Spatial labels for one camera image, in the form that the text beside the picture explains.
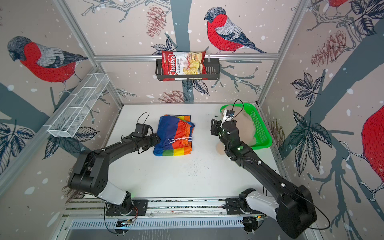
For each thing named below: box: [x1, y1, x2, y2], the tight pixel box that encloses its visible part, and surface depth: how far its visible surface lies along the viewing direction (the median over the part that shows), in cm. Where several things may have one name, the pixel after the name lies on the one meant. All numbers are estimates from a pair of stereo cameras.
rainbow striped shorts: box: [153, 114, 195, 157], surface depth 97 cm
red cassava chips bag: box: [161, 50, 208, 82], surface depth 90 cm
